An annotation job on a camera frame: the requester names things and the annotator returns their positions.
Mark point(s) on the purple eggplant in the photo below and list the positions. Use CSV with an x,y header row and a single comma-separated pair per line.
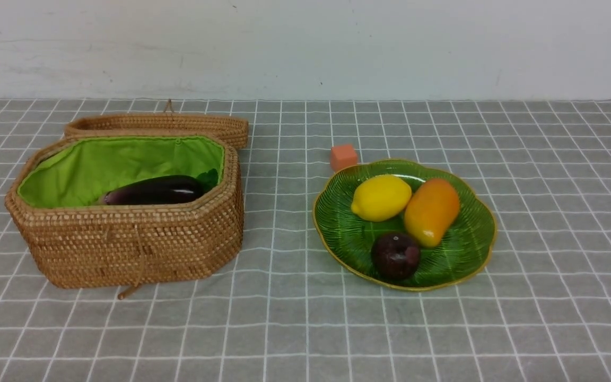
x,y
165,190

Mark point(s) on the woven rattan basket lid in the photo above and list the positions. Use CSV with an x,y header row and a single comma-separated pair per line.
x,y
231,130

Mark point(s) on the small orange cube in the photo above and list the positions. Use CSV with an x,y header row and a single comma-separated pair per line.
x,y
343,156

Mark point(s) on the green glass leaf plate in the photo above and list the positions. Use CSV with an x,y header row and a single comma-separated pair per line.
x,y
464,251

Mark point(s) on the orange carrot green leaves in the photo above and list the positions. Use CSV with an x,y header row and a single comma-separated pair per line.
x,y
208,180

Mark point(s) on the dark red plum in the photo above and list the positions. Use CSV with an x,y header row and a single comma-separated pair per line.
x,y
396,255

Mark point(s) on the woven rattan basket green lining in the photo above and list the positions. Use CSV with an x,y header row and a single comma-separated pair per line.
x,y
77,241

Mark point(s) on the orange mango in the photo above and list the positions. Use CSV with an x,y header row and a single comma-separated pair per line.
x,y
431,211

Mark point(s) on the yellow lemon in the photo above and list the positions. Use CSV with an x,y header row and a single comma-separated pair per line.
x,y
380,198

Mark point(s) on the grey checked tablecloth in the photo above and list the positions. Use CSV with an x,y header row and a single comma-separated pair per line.
x,y
284,310

